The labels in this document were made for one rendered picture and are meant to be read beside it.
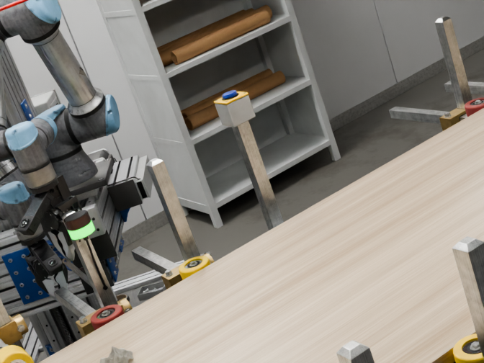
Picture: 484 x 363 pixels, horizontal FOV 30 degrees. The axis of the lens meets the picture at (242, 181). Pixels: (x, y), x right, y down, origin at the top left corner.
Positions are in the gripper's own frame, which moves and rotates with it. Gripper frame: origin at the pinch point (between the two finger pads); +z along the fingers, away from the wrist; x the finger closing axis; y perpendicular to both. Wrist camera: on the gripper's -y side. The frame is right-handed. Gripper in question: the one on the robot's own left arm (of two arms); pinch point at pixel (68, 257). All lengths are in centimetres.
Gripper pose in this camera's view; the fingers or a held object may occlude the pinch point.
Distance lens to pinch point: 232.0
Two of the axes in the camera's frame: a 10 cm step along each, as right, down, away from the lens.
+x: -7.4, 0.3, 6.7
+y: 5.9, -4.5, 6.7
